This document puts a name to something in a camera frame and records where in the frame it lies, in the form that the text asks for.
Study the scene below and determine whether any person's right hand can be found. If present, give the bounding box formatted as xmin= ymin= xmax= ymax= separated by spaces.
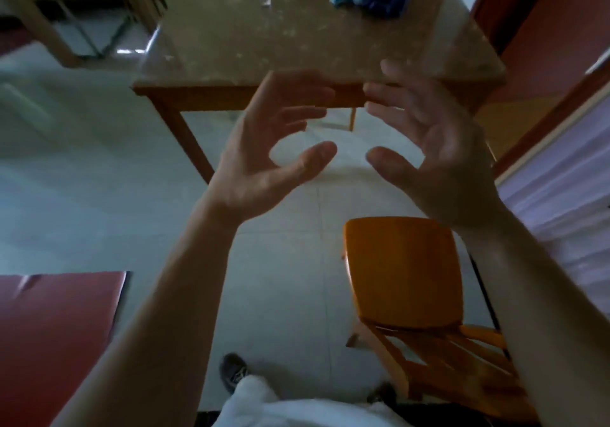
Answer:
xmin=363 ymin=60 xmax=507 ymax=235

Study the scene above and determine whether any person's left hand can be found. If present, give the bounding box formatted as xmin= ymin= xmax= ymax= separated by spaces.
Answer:
xmin=202 ymin=70 xmax=338 ymax=228

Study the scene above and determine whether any person's left forearm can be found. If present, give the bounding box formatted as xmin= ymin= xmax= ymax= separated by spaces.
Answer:
xmin=50 ymin=195 xmax=241 ymax=427

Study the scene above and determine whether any person's right forearm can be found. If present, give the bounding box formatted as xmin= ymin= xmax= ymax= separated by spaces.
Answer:
xmin=455 ymin=210 xmax=610 ymax=427

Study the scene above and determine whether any wooden table with stone top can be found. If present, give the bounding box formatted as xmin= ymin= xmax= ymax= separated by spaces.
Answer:
xmin=131 ymin=0 xmax=508 ymax=184

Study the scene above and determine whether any orange wooden chair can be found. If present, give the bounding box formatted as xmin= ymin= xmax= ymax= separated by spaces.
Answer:
xmin=341 ymin=216 xmax=539 ymax=420

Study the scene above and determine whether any red door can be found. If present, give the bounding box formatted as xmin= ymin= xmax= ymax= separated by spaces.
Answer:
xmin=469 ymin=0 xmax=610 ymax=105

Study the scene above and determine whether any white striped bed sheet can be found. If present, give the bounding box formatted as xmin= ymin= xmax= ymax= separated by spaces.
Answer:
xmin=497 ymin=95 xmax=610 ymax=320

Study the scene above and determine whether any person's grey left shoe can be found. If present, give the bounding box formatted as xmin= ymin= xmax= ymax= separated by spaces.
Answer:
xmin=219 ymin=353 xmax=249 ymax=394

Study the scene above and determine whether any person's dark right shoe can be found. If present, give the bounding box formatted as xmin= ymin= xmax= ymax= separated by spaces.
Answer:
xmin=367 ymin=381 xmax=398 ymax=406

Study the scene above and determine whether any person's white clothing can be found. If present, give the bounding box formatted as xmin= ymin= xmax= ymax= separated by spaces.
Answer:
xmin=213 ymin=375 xmax=413 ymax=427

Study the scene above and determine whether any red mat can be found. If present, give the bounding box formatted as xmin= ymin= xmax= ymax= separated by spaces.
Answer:
xmin=0 ymin=271 xmax=128 ymax=427

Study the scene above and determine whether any wooden bed frame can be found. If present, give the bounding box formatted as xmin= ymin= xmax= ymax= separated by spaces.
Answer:
xmin=491 ymin=57 xmax=610 ymax=185

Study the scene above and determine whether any light wooden furniture frame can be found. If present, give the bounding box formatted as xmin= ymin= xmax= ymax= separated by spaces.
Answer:
xmin=0 ymin=0 xmax=165 ymax=69

